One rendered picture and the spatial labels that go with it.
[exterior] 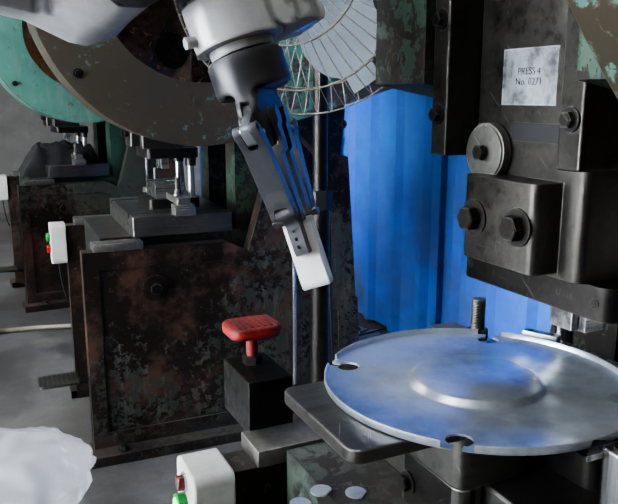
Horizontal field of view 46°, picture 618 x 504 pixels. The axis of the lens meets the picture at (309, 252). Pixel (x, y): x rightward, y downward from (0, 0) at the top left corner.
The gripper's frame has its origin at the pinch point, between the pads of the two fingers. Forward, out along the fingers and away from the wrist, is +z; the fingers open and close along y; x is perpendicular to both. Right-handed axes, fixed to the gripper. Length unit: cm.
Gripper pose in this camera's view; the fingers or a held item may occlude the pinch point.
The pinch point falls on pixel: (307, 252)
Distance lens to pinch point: 72.3
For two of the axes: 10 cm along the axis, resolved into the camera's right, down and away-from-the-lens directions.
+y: -2.8, 2.0, -9.4
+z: 3.1, 9.5, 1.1
